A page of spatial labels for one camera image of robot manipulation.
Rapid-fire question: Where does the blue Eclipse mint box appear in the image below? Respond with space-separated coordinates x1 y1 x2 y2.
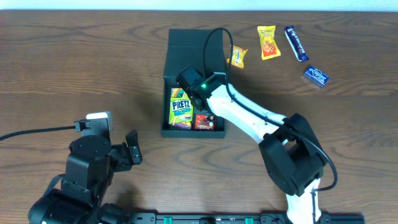
303 65 329 87

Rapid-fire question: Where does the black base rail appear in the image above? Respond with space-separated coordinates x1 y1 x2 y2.
130 212 365 224

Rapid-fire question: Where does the dark blue chocolate bar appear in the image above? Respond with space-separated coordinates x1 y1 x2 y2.
285 26 309 62

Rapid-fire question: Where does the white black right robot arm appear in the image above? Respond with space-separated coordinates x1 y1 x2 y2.
176 70 331 223

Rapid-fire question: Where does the yellow orange snack packet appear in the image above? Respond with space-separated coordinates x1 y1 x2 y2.
257 26 281 60

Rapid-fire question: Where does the small orange candy packet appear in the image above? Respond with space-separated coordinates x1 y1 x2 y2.
226 45 248 68

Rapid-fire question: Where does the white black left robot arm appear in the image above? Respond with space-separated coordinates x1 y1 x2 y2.
28 130 142 223

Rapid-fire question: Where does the black gift box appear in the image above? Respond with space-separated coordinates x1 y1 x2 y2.
160 29 226 139

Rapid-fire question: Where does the yellow green Pretz box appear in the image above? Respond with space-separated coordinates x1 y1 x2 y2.
169 88 193 130

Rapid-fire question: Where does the red Hello Panda box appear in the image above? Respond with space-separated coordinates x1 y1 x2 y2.
194 114 217 130

